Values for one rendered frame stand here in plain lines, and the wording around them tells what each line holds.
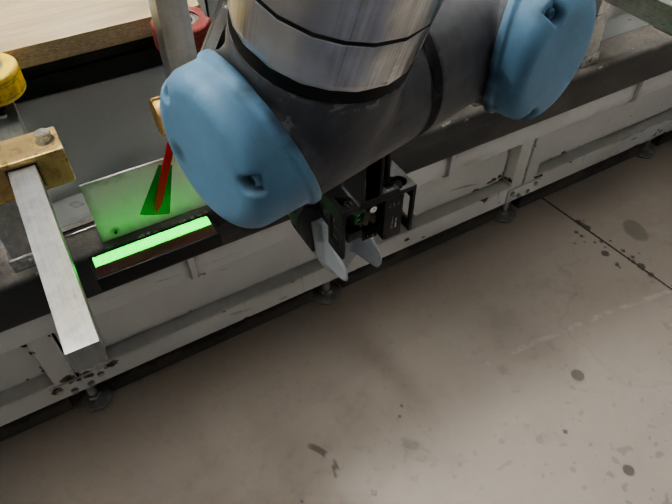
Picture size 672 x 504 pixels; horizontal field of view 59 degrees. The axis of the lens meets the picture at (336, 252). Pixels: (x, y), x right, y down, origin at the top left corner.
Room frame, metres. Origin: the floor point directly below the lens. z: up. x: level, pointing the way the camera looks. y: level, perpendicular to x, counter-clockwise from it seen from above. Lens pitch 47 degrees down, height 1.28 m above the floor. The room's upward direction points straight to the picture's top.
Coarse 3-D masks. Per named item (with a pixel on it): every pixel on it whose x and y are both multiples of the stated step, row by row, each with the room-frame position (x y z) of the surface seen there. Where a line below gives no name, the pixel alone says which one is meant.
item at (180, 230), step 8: (184, 224) 0.58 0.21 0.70; (192, 224) 0.58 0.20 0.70; (200, 224) 0.58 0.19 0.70; (208, 224) 0.59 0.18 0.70; (168, 232) 0.57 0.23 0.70; (176, 232) 0.57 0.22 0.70; (184, 232) 0.57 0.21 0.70; (144, 240) 0.55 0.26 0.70; (152, 240) 0.55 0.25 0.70; (160, 240) 0.55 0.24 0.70; (120, 248) 0.54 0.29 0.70; (128, 248) 0.54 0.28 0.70; (136, 248) 0.54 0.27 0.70; (144, 248) 0.54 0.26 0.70; (104, 256) 0.52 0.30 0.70; (112, 256) 0.52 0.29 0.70; (120, 256) 0.52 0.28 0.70; (96, 264) 0.51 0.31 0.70
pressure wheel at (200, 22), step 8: (192, 8) 0.80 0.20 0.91; (192, 16) 0.78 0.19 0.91; (200, 16) 0.78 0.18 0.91; (152, 24) 0.75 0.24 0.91; (192, 24) 0.75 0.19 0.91; (200, 24) 0.75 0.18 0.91; (208, 24) 0.76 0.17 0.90; (152, 32) 0.75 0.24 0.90; (200, 32) 0.74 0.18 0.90; (200, 40) 0.74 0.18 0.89; (200, 48) 0.74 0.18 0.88
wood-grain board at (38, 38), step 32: (0, 0) 0.84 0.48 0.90; (32, 0) 0.84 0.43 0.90; (64, 0) 0.84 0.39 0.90; (96, 0) 0.84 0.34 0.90; (128, 0) 0.84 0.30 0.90; (192, 0) 0.84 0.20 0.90; (0, 32) 0.74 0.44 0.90; (32, 32) 0.74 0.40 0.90; (64, 32) 0.74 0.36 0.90; (96, 32) 0.75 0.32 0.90; (128, 32) 0.77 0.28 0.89; (32, 64) 0.71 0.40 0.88
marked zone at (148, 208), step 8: (160, 168) 0.60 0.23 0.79; (168, 176) 0.60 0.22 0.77; (152, 184) 0.59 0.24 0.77; (168, 184) 0.60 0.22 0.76; (152, 192) 0.59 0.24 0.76; (168, 192) 0.60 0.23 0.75; (152, 200) 0.59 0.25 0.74; (168, 200) 0.60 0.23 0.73; (144, 208) 0.58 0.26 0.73; (152, 208) 0.59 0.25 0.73; (160, 208) 0.59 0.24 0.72; (168, 208) 0.60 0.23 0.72
